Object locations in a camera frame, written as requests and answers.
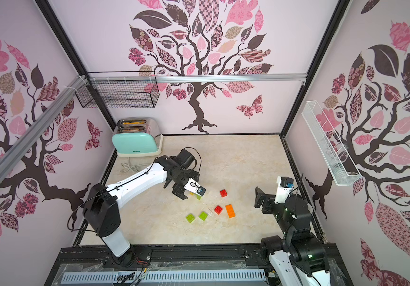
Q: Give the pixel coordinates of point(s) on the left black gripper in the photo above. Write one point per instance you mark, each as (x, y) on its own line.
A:
(178, 191)

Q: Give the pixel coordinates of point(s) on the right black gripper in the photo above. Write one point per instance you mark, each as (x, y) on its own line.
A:
(267, 202)

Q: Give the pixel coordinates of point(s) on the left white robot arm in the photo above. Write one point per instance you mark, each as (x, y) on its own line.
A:
(102, 208)

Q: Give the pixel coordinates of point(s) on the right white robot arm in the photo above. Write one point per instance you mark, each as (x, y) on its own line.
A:
(298, 258)

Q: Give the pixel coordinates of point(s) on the green lego brick lower left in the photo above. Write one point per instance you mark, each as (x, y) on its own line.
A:
(190, 218)

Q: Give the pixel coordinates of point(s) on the green lego brick lower right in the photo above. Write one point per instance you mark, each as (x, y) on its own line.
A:
(203, 216)

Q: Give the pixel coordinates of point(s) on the orange lego brick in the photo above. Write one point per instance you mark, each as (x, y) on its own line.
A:
(230, 211)

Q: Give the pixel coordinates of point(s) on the red lego brick upper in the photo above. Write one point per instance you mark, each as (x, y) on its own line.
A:
(223, 193)

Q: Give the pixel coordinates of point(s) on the red lego brick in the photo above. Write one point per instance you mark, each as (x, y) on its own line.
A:
(218, 210)
(223, 193)

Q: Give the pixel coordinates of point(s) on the red lego brick lower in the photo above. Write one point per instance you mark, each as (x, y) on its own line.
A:
(218, 210)

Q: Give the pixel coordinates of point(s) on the mint green toaster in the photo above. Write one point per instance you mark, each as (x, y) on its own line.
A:
(137, 137)

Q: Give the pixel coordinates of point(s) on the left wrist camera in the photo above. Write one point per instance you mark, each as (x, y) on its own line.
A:
(194, 187)

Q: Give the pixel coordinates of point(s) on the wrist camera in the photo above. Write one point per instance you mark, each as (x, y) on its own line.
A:
(285, 186)
(194, 187)

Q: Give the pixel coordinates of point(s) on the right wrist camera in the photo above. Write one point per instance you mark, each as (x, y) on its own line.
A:
(285, 186)

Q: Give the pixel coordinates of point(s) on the white wire basket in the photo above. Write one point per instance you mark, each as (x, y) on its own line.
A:
(336, 156)

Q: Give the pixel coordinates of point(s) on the white slotted cable duct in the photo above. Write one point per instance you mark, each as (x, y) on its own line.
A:
(161, 277)

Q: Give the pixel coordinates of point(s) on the black wire basket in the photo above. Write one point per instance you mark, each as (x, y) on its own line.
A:
(134, 89)

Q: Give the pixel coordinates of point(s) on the aluminium rail back wall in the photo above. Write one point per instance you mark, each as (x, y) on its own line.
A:
(208, 78)

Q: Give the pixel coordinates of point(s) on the aluminium rail wall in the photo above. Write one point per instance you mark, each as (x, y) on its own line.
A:
(19, 149)
(208, 78)

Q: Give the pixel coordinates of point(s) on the aluminium rail left wall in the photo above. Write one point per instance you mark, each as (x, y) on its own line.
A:
(19, 149)

